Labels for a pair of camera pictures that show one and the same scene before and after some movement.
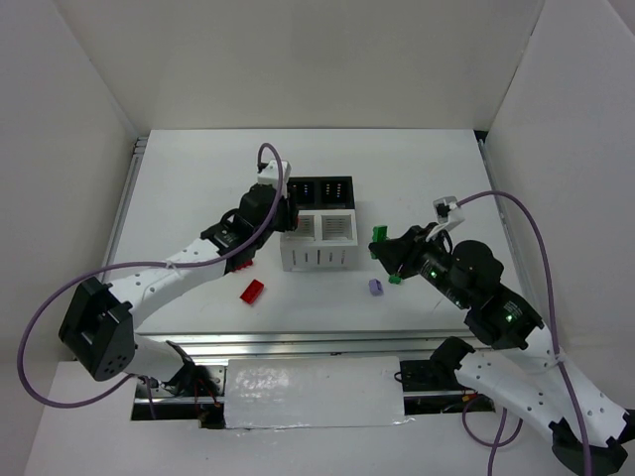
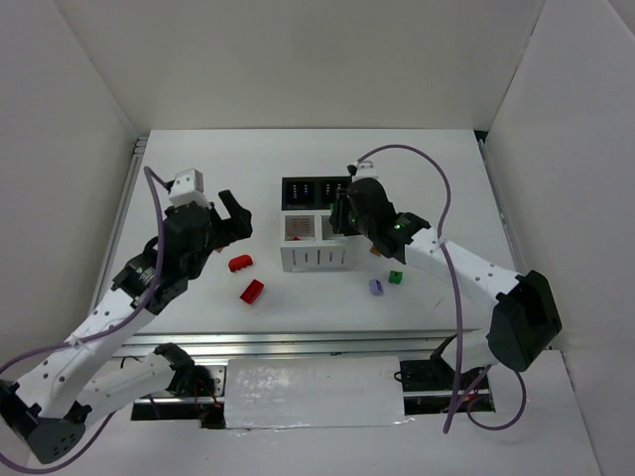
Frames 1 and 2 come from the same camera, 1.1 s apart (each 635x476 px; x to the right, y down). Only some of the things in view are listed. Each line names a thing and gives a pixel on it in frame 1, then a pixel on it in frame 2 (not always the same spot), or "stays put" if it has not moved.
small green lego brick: (394, 279) stays put
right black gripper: (398, 251) to (340, 213)
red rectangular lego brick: (251, 292) stays put
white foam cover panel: (318, 392) stays put
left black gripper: (289, 213) to (218, 224)
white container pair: (322, 240) stays put
